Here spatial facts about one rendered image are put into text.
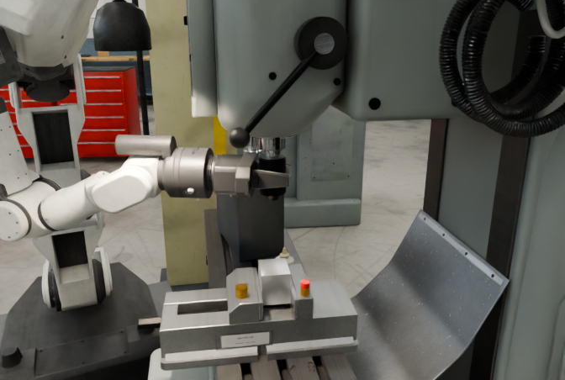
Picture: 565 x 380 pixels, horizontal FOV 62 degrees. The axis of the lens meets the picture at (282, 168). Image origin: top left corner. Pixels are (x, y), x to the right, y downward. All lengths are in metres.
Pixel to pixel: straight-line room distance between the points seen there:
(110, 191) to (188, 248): 1.95
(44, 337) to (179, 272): 1.29
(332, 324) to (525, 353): 0.32
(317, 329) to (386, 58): 0.48
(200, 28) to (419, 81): 0.33
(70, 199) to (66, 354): 0.71
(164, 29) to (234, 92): 1.82
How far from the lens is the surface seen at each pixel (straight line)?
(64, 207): 0.94
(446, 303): 0.97
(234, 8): 0.68
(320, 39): 0.66
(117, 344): 1.54
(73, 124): 1.35
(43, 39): 1.02
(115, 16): 0.65
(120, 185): 0.83
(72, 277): 1.59
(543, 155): 0.81
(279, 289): 0.87
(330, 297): 0.93
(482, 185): 0.92
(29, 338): 1.71
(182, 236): 2.74
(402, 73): 0.72
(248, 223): 1.16
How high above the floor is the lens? 1.48
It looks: 17 degrees down
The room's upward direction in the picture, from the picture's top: straight up
